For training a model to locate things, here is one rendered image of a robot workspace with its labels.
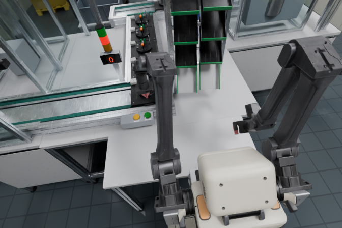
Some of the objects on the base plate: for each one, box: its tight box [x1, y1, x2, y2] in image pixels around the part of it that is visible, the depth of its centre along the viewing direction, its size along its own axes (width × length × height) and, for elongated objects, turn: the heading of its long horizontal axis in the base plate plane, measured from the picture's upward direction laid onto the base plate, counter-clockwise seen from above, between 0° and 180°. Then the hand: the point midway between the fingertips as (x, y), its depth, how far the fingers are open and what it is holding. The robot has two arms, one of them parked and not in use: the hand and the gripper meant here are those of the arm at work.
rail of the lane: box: [38, 102, 176, 136], centre depth 126 cm, size 6×89×11 cm, turn 102°
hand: (146, 96), depth 117 cm, fingers closed
